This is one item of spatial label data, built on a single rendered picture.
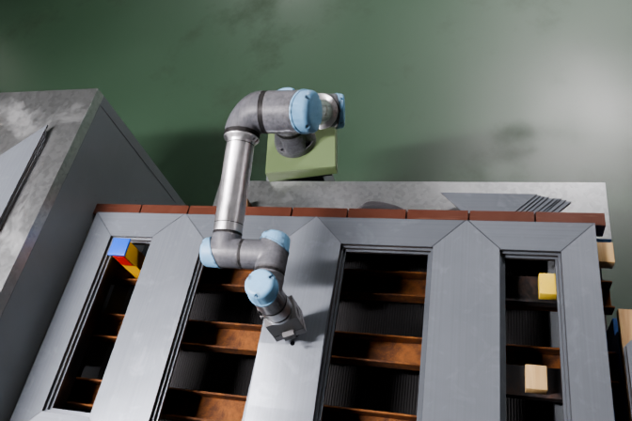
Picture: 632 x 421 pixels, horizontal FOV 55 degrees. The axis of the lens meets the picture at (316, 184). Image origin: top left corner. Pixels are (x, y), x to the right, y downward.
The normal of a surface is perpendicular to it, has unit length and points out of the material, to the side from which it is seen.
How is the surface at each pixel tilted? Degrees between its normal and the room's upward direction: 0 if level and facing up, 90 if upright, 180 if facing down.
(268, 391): 5
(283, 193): 0
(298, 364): 5
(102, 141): 90
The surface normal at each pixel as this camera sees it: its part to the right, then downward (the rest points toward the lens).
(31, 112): -0.23, -0.56
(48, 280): 0.96, 0.00
